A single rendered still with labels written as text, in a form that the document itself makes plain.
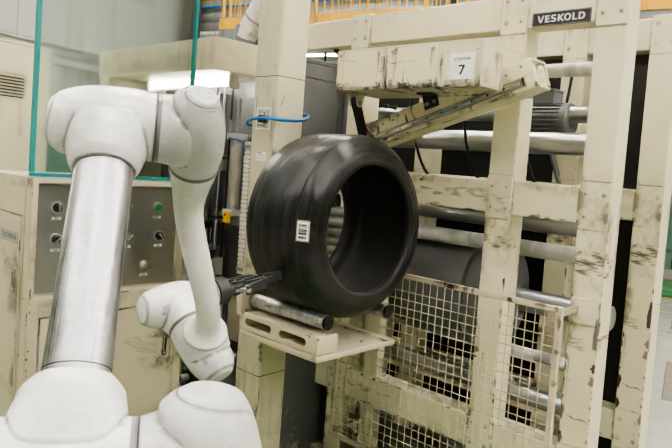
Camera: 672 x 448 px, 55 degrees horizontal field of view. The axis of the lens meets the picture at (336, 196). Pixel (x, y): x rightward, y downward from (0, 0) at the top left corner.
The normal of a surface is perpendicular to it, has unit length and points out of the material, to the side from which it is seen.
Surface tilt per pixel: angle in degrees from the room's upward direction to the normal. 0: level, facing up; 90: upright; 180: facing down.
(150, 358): 90
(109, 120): 60
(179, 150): 127
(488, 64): 90
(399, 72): 90
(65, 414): 51
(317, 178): 66
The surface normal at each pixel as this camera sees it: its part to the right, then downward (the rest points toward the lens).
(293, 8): 0.72, 0.09
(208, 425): 0.24, -0.44
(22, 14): 0.87, 0.09
